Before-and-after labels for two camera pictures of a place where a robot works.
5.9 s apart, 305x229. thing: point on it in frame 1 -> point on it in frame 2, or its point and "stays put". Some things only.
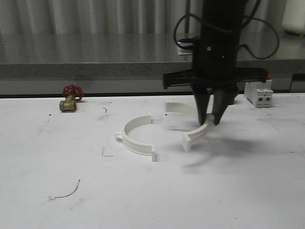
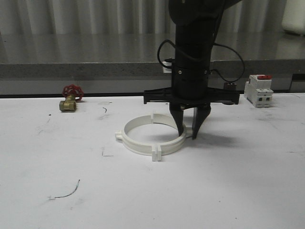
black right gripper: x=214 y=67 -> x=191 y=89
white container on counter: x=293 y=18 stays put
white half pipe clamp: x=198 y=133 -> x=158 y=150
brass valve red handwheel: x=72 y=92 stays put
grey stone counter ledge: x=122 y=56 stays put
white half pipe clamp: x=120 y=135 stays put
